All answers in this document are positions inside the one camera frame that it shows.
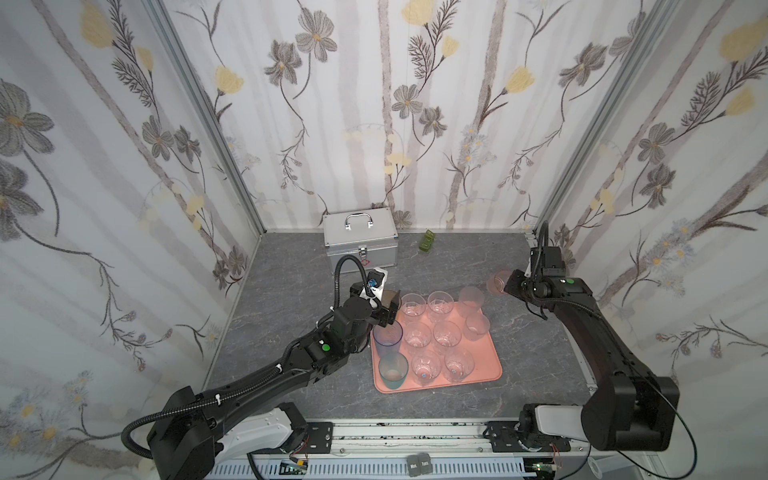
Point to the clear faceted cup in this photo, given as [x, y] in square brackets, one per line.
[417, 336]
[425, 367]
[412, 308]

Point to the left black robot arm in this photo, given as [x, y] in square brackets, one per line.
[185, 440]

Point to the silver first aid case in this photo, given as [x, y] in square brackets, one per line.
[369, 235]

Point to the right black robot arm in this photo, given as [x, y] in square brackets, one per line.
[632, 409]

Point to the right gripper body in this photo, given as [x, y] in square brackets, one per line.
[516, 283]

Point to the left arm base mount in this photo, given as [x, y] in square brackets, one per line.
[314, 438]

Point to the teal plastic cup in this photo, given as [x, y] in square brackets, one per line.
[393, 369]

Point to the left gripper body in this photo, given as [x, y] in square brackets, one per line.
[387, 308]

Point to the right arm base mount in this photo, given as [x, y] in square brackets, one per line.
[507, 437]

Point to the blue plastic cup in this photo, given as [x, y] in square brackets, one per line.
[387, 339]

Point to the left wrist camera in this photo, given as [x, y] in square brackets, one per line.
[376, 281]

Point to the pink plastic cup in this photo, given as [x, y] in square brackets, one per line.
[497, 282]

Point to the clear faceted cup front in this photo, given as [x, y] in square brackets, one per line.
[425, 367]

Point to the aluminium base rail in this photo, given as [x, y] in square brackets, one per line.
[404, 449]

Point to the small green object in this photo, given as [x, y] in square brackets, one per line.
[427, 241]

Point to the pink plastic tray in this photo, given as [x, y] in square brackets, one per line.
[476, 338]

